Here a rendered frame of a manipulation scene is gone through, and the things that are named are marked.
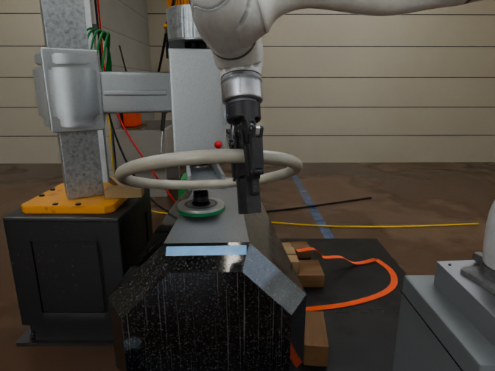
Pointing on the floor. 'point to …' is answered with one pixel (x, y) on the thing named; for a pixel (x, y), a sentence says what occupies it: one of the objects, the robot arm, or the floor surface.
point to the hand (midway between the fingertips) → (248, 197)
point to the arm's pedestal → (437, 333)
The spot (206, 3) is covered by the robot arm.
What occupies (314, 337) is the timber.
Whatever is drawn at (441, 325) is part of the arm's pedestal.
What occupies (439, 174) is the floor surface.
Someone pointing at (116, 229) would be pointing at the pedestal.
